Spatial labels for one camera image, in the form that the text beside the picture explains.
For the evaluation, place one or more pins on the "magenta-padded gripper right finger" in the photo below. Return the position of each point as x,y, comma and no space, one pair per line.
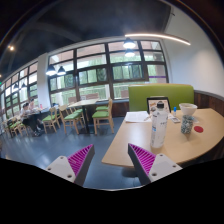
160,165

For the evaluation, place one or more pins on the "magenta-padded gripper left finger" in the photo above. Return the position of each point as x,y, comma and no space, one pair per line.
63,166

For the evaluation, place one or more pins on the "clear black-capped water bottle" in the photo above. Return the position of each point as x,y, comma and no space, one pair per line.
158,128

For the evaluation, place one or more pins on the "white phone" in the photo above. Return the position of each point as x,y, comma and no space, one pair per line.
174,119

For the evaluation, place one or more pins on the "green speckled white mug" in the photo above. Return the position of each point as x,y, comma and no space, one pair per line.
186,125

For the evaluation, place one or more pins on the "flat round red coaster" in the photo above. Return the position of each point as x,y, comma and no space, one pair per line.
198,129

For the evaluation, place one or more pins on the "white paper sheets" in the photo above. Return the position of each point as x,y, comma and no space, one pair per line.
136,117

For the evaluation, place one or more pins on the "small blue-capped bottle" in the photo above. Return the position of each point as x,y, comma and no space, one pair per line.
174,111

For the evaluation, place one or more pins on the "black-framed tablet with stickers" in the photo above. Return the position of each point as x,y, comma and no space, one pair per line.
152,103

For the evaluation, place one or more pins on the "white bowl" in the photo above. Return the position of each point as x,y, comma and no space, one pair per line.
188,108

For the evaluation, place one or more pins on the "wooden chairs with green seats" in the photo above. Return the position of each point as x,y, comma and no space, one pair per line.
101,114

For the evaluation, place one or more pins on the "person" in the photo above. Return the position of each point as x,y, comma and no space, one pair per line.
25,113

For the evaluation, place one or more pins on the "light wooden dining table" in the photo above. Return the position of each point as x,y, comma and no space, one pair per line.
83,103

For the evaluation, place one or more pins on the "green upholstered bench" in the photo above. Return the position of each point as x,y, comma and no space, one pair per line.
160,90

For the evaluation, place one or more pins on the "hanging pendant lamps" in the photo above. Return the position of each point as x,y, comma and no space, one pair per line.
129,43

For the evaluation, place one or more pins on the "curved linear ceiling light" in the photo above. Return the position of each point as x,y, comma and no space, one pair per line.
160,35

